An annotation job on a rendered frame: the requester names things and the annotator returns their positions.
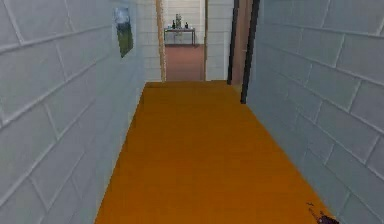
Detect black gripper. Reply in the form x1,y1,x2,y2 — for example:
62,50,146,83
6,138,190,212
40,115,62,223
315,211,340,224

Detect brown room door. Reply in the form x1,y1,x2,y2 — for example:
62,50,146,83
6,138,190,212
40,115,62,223
230,0,254,86

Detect grey metal side table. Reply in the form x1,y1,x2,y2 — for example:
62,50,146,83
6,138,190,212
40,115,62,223
163,27,197,47

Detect framed landscape wall picture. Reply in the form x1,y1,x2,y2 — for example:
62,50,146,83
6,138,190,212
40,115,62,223
112,6,135,59

